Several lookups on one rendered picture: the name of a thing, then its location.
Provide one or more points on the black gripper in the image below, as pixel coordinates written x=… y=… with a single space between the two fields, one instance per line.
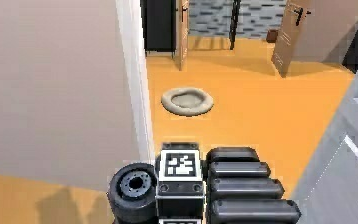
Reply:
x=133 y=193

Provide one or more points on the beige round pet bed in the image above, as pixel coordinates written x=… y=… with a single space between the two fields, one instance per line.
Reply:
x=187 y=101

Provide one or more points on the tan wooden room door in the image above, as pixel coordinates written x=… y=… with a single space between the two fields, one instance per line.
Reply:
x=288 y=40
x=183 y=33

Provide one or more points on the grey cabinet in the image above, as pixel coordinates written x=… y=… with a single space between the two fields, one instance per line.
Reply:
x=340 y=160

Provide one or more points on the small brown box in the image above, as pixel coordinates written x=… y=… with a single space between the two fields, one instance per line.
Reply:
x=272 y=35

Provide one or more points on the black floor lamp post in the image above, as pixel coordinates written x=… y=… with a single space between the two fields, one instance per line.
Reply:
x=234 y=23

